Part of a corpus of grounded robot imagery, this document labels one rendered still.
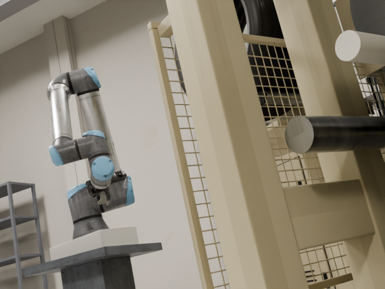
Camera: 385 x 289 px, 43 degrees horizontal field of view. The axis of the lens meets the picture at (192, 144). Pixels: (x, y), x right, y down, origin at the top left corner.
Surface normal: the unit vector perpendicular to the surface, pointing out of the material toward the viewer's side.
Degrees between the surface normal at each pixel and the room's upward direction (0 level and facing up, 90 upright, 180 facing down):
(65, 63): 90
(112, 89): 90
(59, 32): 90
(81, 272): 90
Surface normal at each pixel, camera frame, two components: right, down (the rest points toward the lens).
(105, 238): 0.87, -0.29
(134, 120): -0.44, -0.14
